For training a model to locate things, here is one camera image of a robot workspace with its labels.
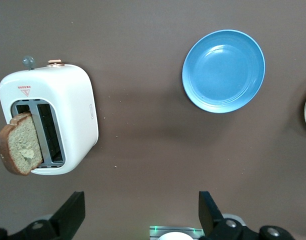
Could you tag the white toaster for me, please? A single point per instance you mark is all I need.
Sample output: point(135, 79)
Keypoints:
point(73, 112)

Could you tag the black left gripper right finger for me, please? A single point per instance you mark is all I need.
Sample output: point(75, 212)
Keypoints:
point(210, 215)

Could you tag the brown bread slice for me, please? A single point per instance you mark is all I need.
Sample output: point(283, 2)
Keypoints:
point(20, 145)

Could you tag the brown table cloth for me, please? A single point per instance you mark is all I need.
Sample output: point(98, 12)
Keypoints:
point(143, 75)

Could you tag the blue plate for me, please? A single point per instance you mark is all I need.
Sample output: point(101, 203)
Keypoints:
point(223, 72)

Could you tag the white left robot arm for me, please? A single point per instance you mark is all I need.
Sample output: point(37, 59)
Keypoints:
point(175, 236)

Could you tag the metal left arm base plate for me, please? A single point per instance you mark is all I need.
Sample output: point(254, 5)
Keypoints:
point(154, 231)

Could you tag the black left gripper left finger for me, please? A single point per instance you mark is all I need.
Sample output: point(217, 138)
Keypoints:
point(65, 220)

